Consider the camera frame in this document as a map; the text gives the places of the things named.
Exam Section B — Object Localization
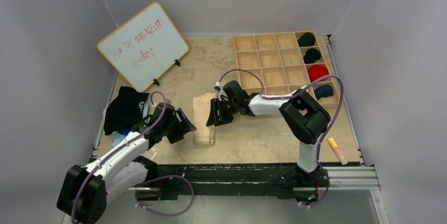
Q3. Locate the white whiteboard yellow frame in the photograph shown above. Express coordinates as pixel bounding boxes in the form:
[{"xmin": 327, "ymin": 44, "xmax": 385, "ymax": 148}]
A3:
[{"xmin": 97, "ymin": 2, "xmax": 189, "ymax": 92}]

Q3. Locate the navy blue rolled underwear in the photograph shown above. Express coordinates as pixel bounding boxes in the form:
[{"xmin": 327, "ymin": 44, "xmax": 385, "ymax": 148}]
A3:
[{"xmin": 314, "ymin": 84, "xmax": 334, "ymax": 100}]

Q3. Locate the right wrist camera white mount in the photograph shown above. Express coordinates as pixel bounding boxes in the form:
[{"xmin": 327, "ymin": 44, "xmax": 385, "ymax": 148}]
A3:
[{"xmin": 214, "ymin": 81, "xmax": 228, "ymax": 101}]

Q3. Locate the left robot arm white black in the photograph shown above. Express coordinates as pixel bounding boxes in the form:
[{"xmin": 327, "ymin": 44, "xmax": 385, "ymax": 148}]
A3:
[{"xmin": 56, "ymin": 103, "xmax": 196, "ymax": 223}]

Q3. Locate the white blue patterned underwear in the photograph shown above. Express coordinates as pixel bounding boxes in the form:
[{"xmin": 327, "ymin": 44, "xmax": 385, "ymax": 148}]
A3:
[{"xmin": 110, "ymin": 129, "xmax": 131, "ymax": 148}]

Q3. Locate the wooden compartment organizer tray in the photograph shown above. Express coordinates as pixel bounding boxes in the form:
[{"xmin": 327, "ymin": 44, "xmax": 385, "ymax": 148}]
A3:
[{"xmin": 233, "ymin": 31, "xmax": 333, "ymax": 95}]

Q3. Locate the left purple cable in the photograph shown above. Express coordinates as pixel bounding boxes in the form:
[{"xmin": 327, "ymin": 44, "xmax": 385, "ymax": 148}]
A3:
[{"xmin": 71, "ymin": 91, "xmax": 195, "ymax": 224}]

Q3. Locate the red rolled underwear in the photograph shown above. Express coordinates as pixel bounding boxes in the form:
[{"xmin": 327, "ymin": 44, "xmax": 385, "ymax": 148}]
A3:
[{"xmin": 307, "ymin": 64, "xmax": 329, "ymax": 82}]

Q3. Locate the white underwear pink trim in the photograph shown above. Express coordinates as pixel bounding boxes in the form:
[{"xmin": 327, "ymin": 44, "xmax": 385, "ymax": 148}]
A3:
[{"xmin": 296, "ymin": 85, "xmax": 309, "ymax": 93}]

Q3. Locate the pink yellow marker pen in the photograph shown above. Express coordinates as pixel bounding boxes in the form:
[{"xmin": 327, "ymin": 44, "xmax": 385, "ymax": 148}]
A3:
[{"xmin": 327, "ymin": 138, "xmax": 348, "ymax": 165}]

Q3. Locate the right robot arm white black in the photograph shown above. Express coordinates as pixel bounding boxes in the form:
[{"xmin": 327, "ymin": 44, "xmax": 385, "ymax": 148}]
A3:
[{"xmin": 206, "ymin": 81, "xmax": 331, "ymax": 186}]

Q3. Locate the black rolled underwear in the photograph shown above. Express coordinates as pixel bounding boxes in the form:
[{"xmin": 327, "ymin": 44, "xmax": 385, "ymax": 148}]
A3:
[
  {"xmin": 303, "ymin": 48, "xmax": 322, "ymax": 64},
  {"xmin": 297, "ymin": 32, "xmax": 316, "ymax": 47}
]

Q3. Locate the black underwear white waistband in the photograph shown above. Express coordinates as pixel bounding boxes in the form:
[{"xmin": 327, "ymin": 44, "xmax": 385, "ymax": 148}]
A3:
[{"xmin": 104, "ymin": 86, "xmax": 150, "ymax": 135}]

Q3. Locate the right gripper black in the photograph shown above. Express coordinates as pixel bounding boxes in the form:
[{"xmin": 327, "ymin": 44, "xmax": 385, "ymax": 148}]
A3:
[{"xmin": 207, "ymin": 98, "xmax": 239, "ymax": 127}]

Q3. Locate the cream beige underwear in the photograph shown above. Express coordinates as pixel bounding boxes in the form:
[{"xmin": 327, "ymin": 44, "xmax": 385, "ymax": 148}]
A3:
[{"xmin": 192, "ymin": 93, "xmax": 217, "ymax": 145}]

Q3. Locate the black rolled underwear back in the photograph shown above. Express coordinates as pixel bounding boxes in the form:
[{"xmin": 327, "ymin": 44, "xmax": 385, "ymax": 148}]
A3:
[{"xmin": 297, "ymin": 32, "xmax": 316, "ymax": 47}]

